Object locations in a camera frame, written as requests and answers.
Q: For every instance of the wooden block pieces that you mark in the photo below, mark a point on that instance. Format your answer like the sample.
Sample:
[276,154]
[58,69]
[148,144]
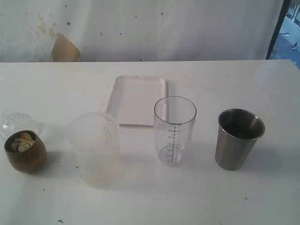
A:
[21,138]

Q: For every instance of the brown wooden cup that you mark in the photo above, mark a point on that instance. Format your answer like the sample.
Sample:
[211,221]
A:
[30,160]

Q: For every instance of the clear graduated shaker cup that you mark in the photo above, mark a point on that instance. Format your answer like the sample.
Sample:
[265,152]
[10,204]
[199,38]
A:
[174,118]

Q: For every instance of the clear dome shaker lid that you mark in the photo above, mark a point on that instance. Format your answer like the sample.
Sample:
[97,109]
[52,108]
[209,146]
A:
[14,121]

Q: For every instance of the white rectangular tray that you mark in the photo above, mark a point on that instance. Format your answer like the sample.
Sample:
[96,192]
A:
[132,99]

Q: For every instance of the translucent plastic lidded container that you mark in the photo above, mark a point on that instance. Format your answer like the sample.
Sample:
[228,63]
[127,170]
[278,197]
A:
[94,139]

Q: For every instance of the stainless steel tumbler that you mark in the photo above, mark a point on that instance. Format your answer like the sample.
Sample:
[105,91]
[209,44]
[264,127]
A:
[238,131]

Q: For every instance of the dark window frame post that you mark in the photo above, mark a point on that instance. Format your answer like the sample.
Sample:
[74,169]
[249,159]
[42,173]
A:
[281,17]

